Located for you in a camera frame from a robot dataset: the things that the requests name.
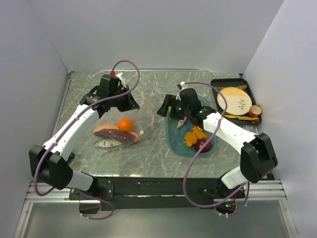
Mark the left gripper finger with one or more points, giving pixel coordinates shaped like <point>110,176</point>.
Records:
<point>125,90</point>
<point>127,103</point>

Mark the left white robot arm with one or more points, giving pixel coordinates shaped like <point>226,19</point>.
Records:
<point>49,162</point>

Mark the aluminium rail frame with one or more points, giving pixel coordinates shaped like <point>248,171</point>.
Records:
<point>266,215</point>

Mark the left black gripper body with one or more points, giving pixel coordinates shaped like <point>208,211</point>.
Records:
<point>119,91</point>

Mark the wooden fork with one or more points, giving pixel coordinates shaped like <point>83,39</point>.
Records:
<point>239,87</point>

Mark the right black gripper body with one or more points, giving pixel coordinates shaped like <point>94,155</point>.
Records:
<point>181,111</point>

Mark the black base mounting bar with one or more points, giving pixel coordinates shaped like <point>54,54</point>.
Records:
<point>143,193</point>

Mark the purple eggplant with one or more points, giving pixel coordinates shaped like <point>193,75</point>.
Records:
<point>181,122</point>

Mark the teal transparent food tray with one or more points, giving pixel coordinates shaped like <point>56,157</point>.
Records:
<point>176,137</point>

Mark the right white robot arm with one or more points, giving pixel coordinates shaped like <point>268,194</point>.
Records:
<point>257,155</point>

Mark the orange tangerine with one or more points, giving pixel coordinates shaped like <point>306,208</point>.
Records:
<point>125,124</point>

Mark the cream and orange plate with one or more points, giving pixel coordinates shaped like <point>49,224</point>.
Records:
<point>238,101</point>

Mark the small brown ceramic cup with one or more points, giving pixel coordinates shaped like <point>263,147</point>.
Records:
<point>254,111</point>

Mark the grey toy fish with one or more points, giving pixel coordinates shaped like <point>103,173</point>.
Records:
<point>107,143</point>

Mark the sliced ham piece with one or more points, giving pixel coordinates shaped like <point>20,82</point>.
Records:
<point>114,132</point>

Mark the wooden spoon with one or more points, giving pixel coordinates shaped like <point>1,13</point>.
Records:
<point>234,116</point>

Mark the clear zip top bag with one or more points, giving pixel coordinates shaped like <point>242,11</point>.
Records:
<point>142,118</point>

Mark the red apple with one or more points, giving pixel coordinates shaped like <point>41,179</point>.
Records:
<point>200,143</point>

